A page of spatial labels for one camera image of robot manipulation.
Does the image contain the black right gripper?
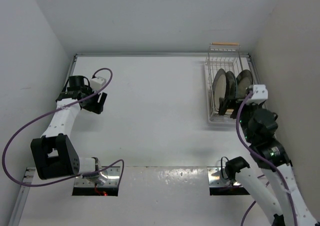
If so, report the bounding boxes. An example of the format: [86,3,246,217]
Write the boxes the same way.
[217,95,261,142]

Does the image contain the blue floral plate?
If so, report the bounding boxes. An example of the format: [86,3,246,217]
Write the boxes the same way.
[225,71,237,109]

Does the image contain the dark rim cream plate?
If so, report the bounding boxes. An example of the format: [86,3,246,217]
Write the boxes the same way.
[212,69,227,111]

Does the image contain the black patterned rim plate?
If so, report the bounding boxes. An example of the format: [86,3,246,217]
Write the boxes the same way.
[236,69,253,98]

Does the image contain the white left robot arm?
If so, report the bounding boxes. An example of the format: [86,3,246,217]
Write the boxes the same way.
[30,75,108,180]

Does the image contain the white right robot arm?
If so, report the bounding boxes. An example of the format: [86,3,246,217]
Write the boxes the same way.
[220,95,320,226]

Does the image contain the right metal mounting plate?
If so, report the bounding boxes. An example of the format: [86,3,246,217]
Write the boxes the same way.
[207,167,242,188]

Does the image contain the metal mounting plate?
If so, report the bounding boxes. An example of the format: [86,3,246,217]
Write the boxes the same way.
[74,166,122,188]
[207,167,242,188]

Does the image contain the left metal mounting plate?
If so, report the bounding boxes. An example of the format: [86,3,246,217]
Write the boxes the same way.
[74,166,122,188]

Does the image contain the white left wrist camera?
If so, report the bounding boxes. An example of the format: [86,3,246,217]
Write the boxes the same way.
[90,77,107,91]

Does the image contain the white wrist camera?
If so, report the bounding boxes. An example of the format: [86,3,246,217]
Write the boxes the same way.
[246,84,268,105]
[90,77,107,91]

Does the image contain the white wire dish rack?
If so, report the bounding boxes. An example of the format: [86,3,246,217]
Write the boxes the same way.
[204,42,268,124]

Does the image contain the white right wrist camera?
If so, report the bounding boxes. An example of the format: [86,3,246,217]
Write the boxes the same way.
[246,84,268,105]

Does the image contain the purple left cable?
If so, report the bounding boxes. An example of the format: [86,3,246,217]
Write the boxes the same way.
[1,68,125,188]

